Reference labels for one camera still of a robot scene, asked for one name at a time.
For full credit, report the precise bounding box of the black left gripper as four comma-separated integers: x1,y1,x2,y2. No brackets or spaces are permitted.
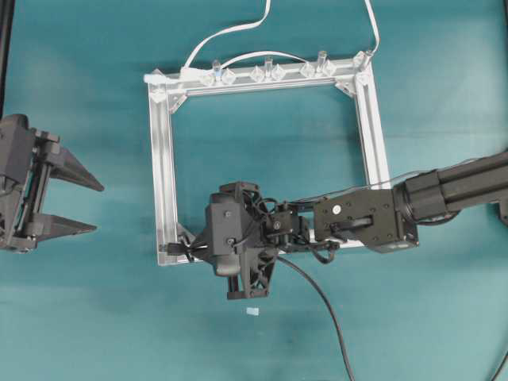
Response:
1,114,104,253

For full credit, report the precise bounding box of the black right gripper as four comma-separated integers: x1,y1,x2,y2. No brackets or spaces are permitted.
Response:
187,182,278,298

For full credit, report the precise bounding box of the black USB cable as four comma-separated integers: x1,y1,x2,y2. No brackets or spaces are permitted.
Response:
158,241,358,381

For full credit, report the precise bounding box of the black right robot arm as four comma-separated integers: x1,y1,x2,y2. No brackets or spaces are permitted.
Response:
180,153,507,299

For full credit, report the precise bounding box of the small clear plastic piece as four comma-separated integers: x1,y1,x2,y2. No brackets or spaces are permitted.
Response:
245,307,260,317

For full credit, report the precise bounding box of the white flat ribbon cable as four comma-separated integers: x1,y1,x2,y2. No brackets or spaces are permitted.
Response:
179,0,381,79

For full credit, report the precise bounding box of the clear standoff post left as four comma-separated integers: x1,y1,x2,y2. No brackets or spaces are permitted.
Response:
212,60,222,82

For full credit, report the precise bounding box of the clear standoff post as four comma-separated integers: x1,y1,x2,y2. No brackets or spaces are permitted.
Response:
264,56,273,80
316,50,327,74
212,60,222,82

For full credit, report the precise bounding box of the clear standoff post middle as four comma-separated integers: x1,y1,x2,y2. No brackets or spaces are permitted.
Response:
264,56,273,80

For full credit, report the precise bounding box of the black vertical rail left edge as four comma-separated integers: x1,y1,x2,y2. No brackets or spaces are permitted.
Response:
0,0,15,117

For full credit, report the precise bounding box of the clear standoff post right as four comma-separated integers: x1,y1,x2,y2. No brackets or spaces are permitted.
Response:
316,50,327,74

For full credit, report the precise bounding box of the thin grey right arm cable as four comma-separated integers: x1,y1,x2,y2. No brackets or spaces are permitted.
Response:
293,158,508,207

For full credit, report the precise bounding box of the square aluminium extrusion frame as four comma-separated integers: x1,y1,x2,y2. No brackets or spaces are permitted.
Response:
144,51,393,267

